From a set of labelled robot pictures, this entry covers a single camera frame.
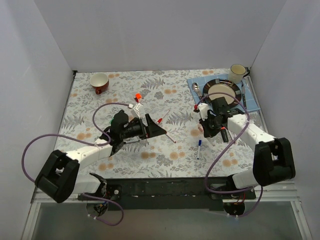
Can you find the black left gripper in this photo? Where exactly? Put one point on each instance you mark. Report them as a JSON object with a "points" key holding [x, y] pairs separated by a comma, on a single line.
{"points": [[145, 128]]}

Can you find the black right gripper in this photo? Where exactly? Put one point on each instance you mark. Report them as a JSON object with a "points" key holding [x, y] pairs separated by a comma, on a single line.
{"points": [[211, 128]]}

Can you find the orange capped black highlighter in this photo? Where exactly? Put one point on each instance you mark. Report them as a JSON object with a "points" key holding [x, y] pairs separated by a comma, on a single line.
{"points": [[224, 135]]}

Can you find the red capped marker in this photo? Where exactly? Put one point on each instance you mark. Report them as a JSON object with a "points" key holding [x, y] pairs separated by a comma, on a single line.
{"points": [[173, 140], [161, 118]]}

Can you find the orange highlighter cap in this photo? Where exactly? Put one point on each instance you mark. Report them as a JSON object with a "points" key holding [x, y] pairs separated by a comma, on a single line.
{"points": [[138, 97]]}

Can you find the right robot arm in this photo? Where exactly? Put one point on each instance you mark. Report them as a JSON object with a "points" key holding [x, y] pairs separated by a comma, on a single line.
{"points": [[273, 160]]}

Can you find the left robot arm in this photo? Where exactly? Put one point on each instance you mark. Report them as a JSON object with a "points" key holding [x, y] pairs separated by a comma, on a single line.
{"points": [[59, 177]]}

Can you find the black capped white pen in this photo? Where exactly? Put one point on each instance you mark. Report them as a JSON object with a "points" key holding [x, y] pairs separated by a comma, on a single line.
{"points": [[132, 141]]}

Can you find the blue capped white pen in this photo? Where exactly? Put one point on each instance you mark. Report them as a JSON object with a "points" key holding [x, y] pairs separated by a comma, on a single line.
{"points": [[198, 149]]}

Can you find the black rimmed beige plate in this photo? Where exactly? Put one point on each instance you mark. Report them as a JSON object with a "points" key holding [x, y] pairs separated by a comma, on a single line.
{"points": [[223, 86]]}

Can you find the blue checked placemat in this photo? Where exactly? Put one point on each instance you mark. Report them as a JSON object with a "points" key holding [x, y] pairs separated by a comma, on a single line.
{"points": [[202, 86]]}

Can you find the cream enamel mug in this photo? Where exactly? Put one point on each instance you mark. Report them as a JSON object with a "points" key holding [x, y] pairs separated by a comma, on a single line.
{"points": [[237, 72]]}

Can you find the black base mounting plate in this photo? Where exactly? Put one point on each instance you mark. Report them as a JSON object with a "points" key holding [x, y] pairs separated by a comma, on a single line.
{"points": [[164, 193]]}

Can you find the red ceramic cup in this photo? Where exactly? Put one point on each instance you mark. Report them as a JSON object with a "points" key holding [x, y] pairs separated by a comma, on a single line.
{"points": [[100, 82]]}

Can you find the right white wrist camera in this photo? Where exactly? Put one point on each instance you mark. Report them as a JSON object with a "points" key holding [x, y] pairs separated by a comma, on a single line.
{"points": [[202, 109]]}

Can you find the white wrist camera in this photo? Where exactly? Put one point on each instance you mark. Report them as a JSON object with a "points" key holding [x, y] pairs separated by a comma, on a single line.
{"points": [[135, 110], [202, 109]]}

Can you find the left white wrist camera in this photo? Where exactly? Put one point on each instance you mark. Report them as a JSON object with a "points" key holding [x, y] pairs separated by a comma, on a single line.
{"points": [[135, 110]]}

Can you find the steel spoon patterned handle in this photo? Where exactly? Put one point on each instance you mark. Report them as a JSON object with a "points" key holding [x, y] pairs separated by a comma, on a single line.
{"points": [[196, 89]]}

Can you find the steel knife patterned handle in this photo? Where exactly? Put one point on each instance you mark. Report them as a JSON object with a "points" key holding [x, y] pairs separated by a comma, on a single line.
{"points": [[243, 91]]}

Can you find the aluminium frame rail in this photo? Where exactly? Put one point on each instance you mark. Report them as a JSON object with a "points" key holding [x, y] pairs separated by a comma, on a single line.
{"points": [[39, 196]]}

